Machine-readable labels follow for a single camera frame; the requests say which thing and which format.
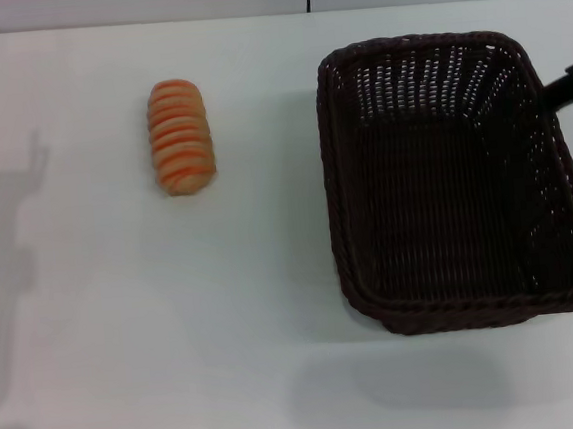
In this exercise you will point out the dark brown woven basket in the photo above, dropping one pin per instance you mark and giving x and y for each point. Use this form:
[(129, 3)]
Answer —
[(441, 201)]

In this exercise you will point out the orange striped bread roll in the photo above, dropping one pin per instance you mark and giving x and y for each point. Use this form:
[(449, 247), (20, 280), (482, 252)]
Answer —
[(180, 138)]

